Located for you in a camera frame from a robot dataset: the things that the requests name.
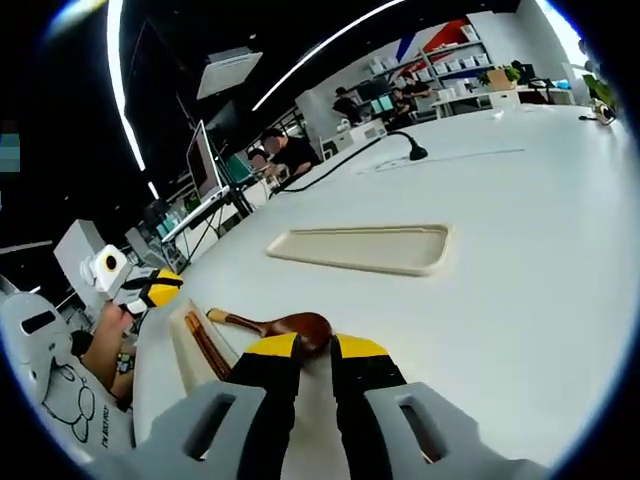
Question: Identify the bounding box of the small brown cardboard box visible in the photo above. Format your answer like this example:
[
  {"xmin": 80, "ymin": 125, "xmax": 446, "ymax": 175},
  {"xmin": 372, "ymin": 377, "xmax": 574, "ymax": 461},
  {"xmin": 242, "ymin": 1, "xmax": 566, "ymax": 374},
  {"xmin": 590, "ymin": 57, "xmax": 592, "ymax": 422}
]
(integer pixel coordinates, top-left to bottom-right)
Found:
[{"xmin": 487, "ymin": 64, "xmax": 519, "ymax": 92}]

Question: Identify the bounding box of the white ceiling air conditioner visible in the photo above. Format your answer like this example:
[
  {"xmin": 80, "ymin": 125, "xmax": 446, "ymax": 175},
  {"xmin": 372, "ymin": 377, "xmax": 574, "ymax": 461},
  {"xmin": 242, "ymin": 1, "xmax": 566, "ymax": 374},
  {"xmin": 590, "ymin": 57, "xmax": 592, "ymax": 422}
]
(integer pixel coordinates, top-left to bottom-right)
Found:
[{"xmin": 196, "ymin": 47, "xmax": 264, "ymax": 101}]

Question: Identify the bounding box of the long ceiling light strip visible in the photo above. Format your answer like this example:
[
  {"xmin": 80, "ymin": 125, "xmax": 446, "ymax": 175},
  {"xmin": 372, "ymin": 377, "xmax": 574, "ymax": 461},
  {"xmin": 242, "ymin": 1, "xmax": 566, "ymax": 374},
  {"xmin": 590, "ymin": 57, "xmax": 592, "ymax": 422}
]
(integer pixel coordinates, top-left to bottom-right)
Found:
[
  {"xmin": 252, "ymin": 0, "xmax": 406, "ymax": 112},
  {"xmin": 106, "ymin": 0, "xmax": 147, "ymax": 172}
]

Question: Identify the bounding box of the shelf with white boxes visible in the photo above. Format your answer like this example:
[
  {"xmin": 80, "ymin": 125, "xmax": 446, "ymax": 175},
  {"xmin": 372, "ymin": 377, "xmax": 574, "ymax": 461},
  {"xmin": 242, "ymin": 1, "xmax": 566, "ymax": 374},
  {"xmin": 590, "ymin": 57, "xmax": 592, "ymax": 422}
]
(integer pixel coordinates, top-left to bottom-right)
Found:
[{"xmin": 369, "ymin": 19, "xmax": 497, "ymax": 87}]

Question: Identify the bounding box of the open white laptop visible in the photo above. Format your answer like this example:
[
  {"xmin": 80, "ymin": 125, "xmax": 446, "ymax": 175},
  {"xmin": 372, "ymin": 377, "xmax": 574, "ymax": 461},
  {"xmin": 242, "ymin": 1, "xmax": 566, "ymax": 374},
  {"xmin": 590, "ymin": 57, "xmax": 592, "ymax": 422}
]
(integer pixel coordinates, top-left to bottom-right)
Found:
[{"xmin": 164, "ymin": 119, "xmax": 232, "ymax": 242}]

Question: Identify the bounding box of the small white device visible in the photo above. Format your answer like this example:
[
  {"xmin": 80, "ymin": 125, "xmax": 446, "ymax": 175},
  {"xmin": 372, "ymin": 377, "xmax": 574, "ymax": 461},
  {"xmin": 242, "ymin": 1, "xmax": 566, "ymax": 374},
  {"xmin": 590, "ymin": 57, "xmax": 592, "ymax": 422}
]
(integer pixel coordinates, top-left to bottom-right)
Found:
[{"xmin": 579, "ymin": 97, "xmax": 617, "ymax": 126}]

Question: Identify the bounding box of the person's white printed shirt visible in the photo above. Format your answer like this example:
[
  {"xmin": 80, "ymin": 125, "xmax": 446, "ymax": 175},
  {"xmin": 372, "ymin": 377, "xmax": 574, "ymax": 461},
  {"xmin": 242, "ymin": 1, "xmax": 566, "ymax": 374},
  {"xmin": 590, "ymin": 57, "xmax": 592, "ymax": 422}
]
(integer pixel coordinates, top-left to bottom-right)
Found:
[{"xmin": 14, "ymin": 349, "xmax": 137, "ymax": 454}]

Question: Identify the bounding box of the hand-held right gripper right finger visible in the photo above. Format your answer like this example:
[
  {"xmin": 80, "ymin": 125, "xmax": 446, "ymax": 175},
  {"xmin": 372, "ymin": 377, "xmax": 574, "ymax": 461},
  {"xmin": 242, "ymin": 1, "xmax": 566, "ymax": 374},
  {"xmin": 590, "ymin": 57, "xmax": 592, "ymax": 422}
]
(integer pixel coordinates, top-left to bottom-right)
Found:
[{"xmin": 329, "ymin": 333, "xmax": 551, "ymax": 480}]

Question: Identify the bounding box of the person's left hand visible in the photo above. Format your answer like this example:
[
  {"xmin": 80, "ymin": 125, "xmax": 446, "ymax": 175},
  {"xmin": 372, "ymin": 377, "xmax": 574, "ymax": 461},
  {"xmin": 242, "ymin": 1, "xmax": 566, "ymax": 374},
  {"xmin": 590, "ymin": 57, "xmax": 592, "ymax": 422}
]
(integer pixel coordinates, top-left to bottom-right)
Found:
[{"xmin": 97, "ymin": 299, "xmax": 139, "ymax": 352}]

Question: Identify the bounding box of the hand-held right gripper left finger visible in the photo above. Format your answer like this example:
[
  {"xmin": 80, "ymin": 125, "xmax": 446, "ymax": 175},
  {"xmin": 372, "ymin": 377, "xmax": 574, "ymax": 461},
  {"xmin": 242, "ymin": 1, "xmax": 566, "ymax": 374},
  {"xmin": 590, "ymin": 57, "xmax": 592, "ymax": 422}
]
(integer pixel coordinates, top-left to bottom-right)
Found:
[{"xmin": 99, "ymin": 333, "xmax": 303, "ymax": 480}]

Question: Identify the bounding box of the black cable with plug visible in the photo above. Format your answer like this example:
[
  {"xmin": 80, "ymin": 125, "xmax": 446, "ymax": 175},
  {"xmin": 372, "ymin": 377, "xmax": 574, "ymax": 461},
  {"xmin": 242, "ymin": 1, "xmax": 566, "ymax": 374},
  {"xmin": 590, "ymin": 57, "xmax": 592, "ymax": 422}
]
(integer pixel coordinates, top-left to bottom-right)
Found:
[{"xmin": 269, "ymin": 130, "xmax": 429, "ymax": 194}]

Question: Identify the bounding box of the black laptop stand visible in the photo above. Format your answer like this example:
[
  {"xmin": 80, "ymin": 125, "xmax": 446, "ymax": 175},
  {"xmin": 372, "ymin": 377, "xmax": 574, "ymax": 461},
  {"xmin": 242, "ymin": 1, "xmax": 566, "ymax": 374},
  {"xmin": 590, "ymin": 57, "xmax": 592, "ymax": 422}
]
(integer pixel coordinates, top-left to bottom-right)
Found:
[{"xmin": 169, "ymin": 187, "xmax": 257, "ymax": 261}]

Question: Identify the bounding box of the white office desk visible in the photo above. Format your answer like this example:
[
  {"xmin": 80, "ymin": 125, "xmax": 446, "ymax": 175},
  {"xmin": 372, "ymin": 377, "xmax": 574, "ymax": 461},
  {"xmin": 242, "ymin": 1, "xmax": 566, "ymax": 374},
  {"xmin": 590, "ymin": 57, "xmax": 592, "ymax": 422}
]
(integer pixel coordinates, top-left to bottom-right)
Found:
[{"xmin": 432, "ymin": 87, "xmax": 522, "ymax": 121}]

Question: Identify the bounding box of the white chest device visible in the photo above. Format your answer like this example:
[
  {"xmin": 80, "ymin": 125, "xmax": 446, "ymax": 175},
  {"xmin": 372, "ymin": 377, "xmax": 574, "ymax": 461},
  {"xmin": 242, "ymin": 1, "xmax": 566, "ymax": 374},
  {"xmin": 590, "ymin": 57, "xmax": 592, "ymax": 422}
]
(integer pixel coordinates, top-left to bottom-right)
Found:
[{"xmin": 0, "ymin": 292, "xmax": 77, "ymax": 384}]

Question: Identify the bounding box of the beige cutlery case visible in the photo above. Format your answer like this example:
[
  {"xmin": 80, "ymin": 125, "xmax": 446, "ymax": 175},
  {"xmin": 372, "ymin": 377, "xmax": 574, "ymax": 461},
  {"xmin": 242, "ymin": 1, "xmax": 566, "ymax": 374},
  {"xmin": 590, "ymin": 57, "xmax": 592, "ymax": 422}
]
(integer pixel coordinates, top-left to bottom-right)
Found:
[{"xmin": 168, "ymin": 298, "xmax": 251, "ymax": 399}]

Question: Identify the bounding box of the striped brown chopstick utensil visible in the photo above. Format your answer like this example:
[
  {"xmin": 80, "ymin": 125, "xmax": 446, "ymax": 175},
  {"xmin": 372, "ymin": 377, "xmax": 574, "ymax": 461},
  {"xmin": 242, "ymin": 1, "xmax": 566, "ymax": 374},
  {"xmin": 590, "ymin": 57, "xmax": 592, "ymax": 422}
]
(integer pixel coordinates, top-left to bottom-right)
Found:
[
  {"xmin": 183, "ymin": 310, "xmax": 227, "ymax": 382},
  {"xmin": 189, "ymin": 310, "xmax": 234, "ymax": 379}
]

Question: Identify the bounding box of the brown wooden spoon utensil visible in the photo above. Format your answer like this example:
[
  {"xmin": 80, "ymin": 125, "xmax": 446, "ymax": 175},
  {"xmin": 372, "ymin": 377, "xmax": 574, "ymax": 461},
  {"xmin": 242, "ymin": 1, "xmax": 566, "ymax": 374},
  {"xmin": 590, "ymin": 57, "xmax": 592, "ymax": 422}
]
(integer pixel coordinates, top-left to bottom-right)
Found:
[{"xmin": 206, "ymin": 308, "xmax": 333, "ymax": 359}]

